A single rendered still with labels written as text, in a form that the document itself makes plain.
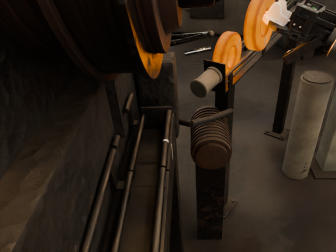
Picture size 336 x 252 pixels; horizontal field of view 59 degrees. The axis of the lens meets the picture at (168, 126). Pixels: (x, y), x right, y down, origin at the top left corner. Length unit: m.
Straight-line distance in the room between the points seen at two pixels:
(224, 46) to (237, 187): 0.78
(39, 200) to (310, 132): 1.23
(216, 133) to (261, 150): 0.81
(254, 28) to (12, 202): 0.70
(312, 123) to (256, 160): 0.40
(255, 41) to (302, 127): 0.63
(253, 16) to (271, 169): 0.95
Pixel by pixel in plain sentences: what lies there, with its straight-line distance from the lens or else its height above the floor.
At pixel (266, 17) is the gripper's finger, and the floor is 0.85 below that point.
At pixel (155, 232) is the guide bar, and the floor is 0.70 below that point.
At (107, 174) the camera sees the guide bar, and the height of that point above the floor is 0.76.
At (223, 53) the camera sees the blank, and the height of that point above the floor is 0.74.
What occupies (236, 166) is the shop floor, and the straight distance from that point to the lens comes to 1.60.
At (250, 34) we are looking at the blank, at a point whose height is 0.81.
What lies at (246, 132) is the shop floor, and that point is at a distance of 1.84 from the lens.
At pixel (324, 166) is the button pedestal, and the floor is 0.04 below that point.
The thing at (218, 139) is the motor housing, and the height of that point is 0.53.
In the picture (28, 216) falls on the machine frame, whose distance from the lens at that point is 0.32.
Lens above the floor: 1.09
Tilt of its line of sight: 35 degrees down
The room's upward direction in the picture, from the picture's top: 5 degrees counter-clockwise
